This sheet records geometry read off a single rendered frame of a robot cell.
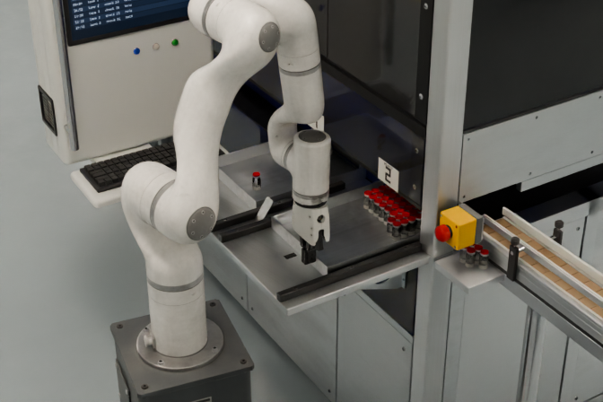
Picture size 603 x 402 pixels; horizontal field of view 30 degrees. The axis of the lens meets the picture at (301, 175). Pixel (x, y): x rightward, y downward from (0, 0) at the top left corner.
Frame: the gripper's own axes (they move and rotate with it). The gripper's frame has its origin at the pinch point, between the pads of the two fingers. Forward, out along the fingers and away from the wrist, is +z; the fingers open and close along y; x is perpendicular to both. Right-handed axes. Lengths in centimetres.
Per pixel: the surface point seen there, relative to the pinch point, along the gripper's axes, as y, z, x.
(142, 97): 89, -5, 2
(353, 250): 0.6, 3.5, -13.4
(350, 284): -10.4, 4.1, -5.1
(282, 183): 37.2, 3.2, -14.8
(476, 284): -25.6, 3.3, -30.4
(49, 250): 169, 92, 9
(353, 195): 19.9, 1.2, -25.9
